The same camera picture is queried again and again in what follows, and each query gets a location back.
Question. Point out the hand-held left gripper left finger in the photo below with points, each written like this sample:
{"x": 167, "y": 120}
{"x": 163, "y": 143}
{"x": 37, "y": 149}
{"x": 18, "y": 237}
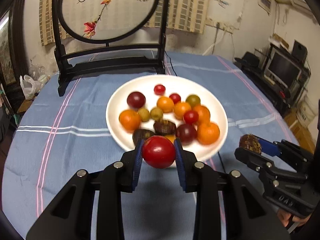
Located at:
{"x": 137, "y": 163}

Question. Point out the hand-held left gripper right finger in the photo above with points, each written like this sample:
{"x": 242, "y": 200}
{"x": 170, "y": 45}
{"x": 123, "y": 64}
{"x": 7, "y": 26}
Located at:
{"x": 180, "y": 165}

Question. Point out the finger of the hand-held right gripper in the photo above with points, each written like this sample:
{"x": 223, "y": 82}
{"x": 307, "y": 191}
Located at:
{"x": 250, "y": 158}
{"x": 270, "y": 148}

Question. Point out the dark purple passion fruit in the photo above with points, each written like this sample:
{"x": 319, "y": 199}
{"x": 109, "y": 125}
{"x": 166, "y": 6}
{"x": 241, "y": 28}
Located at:
{"x": 143, "y": 135}
{"x": 164, "y": 127}
{"x": 248, "y": 142}

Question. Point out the small yellow green fruit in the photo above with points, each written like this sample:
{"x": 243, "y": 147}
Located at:
{"x": 156, "y": 113}
{"x": 193, "y": 100}
{"x": 144, "y": 114}

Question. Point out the white oval plate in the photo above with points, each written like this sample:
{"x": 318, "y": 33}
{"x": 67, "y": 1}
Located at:
{"x": 117, "y": 105}

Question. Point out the small red cherry tomato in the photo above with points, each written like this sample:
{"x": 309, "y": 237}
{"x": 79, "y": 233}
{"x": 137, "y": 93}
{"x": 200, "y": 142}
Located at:
{"x": 159, "y": 89}
{"x": 175, "y": 97}

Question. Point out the person's right hand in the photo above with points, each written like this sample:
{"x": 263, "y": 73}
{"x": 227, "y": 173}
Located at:
{"x": 283, "y": 218}

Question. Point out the white plastic container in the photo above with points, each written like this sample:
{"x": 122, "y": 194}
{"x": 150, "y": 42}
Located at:
{"x": 305, "y": 111}

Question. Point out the blue striped tablecloth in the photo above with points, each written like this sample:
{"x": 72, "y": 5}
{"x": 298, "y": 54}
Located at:
{"x": 75, "y": 142}

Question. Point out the black equipment rack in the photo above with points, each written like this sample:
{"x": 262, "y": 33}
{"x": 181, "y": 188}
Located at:
{"x": 252, "y": 77}

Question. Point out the computer monitor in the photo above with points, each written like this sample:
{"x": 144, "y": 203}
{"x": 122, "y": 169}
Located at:
{"x": 283, "y": 68}

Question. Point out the black speaker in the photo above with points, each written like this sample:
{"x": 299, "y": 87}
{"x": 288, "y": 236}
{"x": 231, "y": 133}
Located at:
{"x": 300, "y": 50}

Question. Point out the round embroidered table screen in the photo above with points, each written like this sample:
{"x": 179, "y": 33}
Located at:
{"x": 110, "y": 63}

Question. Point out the white plastic bag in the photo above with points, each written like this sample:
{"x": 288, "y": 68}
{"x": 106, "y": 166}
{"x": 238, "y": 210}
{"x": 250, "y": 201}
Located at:
{"x": 31, "y": 86}

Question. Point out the white power strip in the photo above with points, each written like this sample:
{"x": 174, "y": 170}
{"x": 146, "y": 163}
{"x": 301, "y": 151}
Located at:
{"x": 225, "y": 25}

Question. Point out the dark wooden framed panel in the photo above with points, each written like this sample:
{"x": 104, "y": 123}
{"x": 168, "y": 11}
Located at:
{"x": 10, "y": 55}

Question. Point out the white wall box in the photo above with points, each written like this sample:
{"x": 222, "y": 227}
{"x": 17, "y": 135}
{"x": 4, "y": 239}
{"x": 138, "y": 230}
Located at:
{"x": 265, "y": 2}

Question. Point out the beige checked wall hanging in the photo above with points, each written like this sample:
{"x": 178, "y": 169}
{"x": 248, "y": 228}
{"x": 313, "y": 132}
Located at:
{"x": 187, "y": 5}

